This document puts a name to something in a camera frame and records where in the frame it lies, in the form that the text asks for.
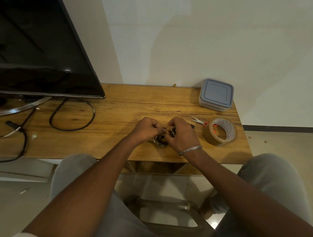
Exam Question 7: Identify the thin black power cable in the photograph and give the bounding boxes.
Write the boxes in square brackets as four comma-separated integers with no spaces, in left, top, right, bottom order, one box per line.
[0,107,37,163]

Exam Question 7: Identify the person's left forearm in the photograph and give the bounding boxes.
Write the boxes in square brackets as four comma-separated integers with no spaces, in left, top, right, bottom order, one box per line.
[22,136,147,237]

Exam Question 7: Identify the person's left leg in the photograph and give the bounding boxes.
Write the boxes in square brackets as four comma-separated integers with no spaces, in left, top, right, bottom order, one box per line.
[50,153,157,237]

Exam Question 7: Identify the silver television stand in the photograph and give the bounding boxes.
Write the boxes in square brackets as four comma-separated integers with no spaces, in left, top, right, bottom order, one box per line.
[0,95,52,117]

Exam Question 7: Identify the person's right leg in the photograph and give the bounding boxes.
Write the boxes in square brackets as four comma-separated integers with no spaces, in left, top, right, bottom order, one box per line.
[210,153,313,237]

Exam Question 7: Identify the black television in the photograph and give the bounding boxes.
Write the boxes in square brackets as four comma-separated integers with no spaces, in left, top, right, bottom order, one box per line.
[0,0,106,100]

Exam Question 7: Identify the black audio cable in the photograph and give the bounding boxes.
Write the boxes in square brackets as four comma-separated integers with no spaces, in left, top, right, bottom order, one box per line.
[169,124,196,138]

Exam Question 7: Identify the grey lidded plastic container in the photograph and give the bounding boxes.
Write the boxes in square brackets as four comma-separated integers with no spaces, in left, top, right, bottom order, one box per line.
[198,78,235,112]

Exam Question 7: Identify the person's left hand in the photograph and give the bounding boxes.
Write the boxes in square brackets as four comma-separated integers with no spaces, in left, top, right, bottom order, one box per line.
[129,117,166,145]

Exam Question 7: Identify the person's right forearm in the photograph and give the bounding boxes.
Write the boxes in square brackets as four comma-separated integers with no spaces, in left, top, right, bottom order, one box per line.
[182,147,313,237]

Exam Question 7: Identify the black earphones yellow tips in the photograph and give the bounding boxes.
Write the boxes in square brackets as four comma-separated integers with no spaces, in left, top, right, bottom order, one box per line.
[152,133,170,147]

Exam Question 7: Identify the person's right hand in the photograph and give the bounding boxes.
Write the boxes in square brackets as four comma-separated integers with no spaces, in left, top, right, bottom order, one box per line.
[165,116,202,155]

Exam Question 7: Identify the silver bracelet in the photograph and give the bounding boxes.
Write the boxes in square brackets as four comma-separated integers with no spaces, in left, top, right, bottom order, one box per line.
[178,145,203,157]

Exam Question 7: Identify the orange scissors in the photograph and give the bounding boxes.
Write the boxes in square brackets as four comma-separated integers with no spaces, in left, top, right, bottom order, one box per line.
[190,116,218,134]

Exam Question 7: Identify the brown packing tape roll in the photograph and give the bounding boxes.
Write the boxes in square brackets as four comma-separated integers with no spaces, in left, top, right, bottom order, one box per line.
[202,117,237,147]

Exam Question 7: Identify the person's leg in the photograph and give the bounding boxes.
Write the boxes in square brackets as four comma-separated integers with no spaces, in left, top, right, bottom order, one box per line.
[210,153,313,237]
[50,153,157,237]

